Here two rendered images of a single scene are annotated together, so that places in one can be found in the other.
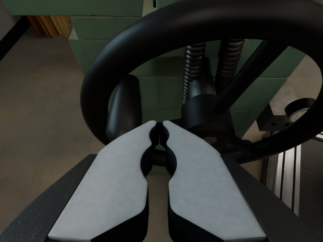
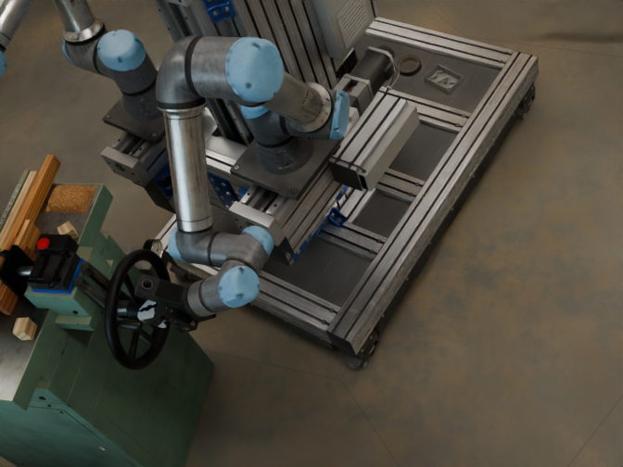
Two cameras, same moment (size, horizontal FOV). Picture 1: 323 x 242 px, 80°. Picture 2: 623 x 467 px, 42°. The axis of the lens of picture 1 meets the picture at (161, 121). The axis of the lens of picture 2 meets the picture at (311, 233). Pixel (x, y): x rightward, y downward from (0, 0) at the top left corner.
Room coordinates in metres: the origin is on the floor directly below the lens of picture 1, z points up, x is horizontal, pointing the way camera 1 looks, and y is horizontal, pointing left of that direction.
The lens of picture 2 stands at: (-0.88, 0.71, 2.34)
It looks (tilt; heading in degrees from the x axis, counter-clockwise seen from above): 52 degrees down; 302
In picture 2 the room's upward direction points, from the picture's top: 24 degrees counter-clockwise
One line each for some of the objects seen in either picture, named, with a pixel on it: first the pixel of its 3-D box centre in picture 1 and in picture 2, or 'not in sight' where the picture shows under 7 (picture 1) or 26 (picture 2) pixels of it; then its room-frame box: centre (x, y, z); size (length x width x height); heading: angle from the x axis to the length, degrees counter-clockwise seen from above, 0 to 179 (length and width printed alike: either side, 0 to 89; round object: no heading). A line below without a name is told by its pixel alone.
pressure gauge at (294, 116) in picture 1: (299, 112); (152, 251); (0.26, -0.31, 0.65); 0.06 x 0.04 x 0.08; 91
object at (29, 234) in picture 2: not in sight; (16, 263); (0.43, -0.09, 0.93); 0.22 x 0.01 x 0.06; 91
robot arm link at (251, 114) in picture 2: not in sight; (269, 108); (-0.14, -0.53, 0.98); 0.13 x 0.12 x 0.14; 173
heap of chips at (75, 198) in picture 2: not in sight; (68, 195); (0.38, -0.31, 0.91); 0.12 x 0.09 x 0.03; 1
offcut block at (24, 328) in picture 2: not in sight; (24, 329); (0.33, 0.07, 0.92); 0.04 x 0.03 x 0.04; 98
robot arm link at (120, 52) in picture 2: not in sight; (124, 59); (0.34, -0.72, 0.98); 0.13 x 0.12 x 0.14; 159
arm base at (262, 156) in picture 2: not in sight; (280, 139); (-0.13, -0.54, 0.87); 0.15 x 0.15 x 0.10
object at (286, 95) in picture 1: (274, 106); (141, 263); (0.33, -0.31, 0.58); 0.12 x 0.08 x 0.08; 1
